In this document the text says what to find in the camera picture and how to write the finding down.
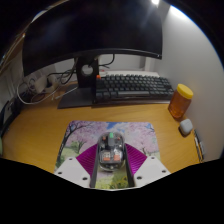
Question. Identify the white power strip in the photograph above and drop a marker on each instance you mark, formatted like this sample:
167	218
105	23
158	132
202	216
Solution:
41	83

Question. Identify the cherry blossom print mouse pad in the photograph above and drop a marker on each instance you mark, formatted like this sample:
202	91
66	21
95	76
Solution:
83	133

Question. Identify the transparent computer mouse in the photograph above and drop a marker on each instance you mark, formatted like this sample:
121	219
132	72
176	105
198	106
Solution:
111	150

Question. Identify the white earbuds case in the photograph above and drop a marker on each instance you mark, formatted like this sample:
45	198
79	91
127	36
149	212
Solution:
186	126

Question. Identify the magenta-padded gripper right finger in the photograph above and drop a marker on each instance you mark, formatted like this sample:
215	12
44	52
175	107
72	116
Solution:
136	160

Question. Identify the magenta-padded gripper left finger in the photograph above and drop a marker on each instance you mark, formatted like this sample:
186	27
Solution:
87	160

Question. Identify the black curved monitor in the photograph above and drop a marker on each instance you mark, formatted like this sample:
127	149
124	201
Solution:
93	30

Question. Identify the black mechanical keyboard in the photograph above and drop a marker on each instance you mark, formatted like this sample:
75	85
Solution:
133	87

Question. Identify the orange jar with yellow lid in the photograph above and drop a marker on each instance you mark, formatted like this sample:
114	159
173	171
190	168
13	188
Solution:
180	101

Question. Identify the black pen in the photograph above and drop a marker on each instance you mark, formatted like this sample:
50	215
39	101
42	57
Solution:
199	146

